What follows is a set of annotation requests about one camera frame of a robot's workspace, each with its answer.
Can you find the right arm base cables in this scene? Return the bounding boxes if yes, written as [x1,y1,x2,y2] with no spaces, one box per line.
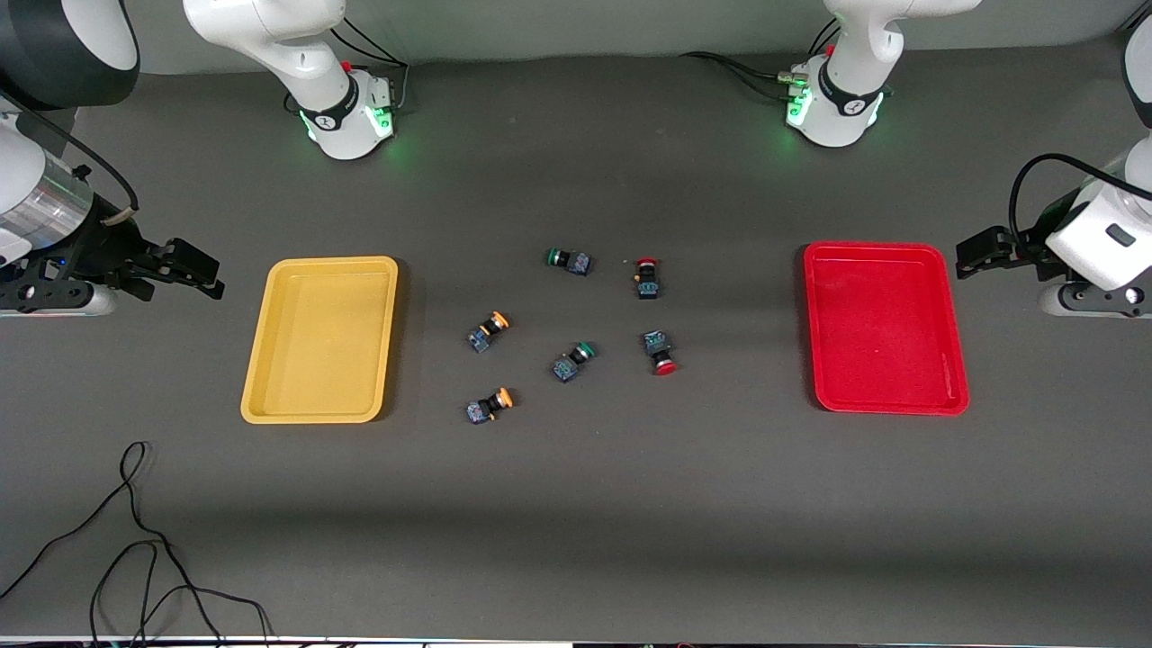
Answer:
[328,16,411,116]

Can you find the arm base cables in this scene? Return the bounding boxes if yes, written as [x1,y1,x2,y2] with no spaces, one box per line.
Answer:
[328,16,411,116]
[679,18,842,104]

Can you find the loose thin black cable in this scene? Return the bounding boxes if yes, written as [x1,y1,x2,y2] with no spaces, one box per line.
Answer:
[0,440,275,648]

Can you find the yellow push button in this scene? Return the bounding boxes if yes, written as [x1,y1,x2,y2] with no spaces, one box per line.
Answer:
[465,387,515,426]
[467,310,511,354]

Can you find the yellow plastic tray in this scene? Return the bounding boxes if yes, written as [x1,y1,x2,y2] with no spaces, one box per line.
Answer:
[240,256,400,425]

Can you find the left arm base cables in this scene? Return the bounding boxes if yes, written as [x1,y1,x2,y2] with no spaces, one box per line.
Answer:
[679,18,842,104]

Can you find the red plastic tray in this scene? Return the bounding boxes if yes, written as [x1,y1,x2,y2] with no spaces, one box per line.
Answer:
[803,241,971,418]

